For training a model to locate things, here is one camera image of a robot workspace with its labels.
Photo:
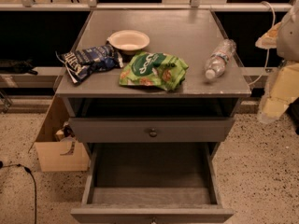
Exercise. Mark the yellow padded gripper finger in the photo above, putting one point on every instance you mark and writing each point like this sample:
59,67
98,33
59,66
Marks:
281,89

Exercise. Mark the grey drawer cabinet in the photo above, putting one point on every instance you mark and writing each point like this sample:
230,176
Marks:
162,94

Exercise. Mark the grey open middle drawer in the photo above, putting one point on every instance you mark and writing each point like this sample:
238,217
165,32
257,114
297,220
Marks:
151,184

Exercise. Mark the blue chip bag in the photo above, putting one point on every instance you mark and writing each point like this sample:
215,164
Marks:
80,64

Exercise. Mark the green rice chip bag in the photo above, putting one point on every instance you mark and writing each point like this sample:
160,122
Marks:
159,70

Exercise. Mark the black object on ledge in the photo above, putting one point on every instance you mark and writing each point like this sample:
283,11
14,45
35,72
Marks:
8,66

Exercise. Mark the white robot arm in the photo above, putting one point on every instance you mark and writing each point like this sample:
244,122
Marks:
283,36

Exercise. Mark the grey upper drawer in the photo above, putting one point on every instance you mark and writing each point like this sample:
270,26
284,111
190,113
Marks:
105,130

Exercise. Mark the white paper bowl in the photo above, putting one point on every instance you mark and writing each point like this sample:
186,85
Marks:
128,41

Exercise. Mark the clear plastic water bottle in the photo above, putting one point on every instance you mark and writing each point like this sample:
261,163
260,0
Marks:
216,64

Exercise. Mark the cardboard box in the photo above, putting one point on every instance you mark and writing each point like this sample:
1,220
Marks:
55,151

